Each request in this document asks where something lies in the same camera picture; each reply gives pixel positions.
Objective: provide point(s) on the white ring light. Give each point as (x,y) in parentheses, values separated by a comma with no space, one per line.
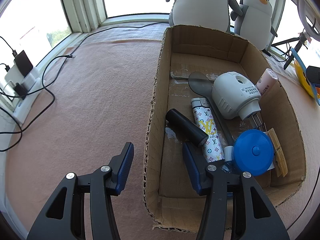
(308,20)

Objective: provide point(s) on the wooden clothespin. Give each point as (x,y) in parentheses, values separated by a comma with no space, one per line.
(280,163)

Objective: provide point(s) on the blue round tape measure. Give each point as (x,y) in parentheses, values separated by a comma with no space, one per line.
(253,152)

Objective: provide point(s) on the grey plastic spoon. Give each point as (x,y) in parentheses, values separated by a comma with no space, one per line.
(200,85)

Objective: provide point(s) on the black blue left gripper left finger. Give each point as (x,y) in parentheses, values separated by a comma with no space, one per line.
(62,216)

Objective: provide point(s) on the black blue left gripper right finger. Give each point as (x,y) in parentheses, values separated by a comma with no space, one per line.
(253,214)

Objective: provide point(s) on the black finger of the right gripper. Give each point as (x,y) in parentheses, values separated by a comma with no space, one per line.
(313,75)

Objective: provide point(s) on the pink white cosmetic bottle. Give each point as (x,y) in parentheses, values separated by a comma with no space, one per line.
(266,81)

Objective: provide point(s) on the large grey penguin plush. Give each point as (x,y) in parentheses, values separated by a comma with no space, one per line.
(212,14)

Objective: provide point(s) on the patterned white lighter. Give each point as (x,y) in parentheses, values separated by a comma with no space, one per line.
(212,148)

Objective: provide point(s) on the small grey penguin plush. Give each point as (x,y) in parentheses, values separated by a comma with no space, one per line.
(255,22)

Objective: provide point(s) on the yellow fruit bowl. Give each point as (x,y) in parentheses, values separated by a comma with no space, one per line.
(308,78)

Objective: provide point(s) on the black tripod stand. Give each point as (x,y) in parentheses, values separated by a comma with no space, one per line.
(301,39)

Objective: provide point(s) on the pink blanket mat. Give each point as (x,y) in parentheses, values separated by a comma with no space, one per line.
(103,99)

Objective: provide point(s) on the black plug adapter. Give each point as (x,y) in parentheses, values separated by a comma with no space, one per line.
(20,91)

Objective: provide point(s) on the white round plug device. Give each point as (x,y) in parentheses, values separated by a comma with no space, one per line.
(235,95)

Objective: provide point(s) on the white usb wall charger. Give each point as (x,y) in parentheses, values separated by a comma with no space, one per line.
(272,164)

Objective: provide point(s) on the cardboard box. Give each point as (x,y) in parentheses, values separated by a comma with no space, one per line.
(167,192)

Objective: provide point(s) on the white power strip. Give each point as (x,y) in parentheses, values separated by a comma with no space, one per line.
(32,84)

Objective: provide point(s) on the black cylinder tube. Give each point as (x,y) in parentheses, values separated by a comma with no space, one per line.
(185,128)

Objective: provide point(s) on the checkered beige cloth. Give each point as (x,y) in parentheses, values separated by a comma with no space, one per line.
(124,31)

